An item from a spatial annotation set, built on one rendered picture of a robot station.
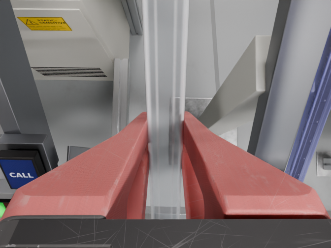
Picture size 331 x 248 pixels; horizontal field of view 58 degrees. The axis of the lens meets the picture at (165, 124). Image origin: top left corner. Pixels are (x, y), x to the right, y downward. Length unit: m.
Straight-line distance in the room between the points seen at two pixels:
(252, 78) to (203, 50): 0.87
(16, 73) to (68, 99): 0.85
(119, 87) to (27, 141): 0.52
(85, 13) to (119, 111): 0.30
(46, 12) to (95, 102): 0.59
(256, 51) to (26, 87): 0.25
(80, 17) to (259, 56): 0.41
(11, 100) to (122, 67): 0.54
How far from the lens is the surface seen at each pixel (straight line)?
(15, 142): 0.35
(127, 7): 1.02
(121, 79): 0.84
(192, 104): 1.12
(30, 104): 0.38
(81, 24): 0.67
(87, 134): 1.16
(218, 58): 1.19
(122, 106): 0.81
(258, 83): 0.32
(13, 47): 0.35
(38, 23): 0.70
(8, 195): 0.43
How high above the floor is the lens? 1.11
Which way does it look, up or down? 84 degrees down
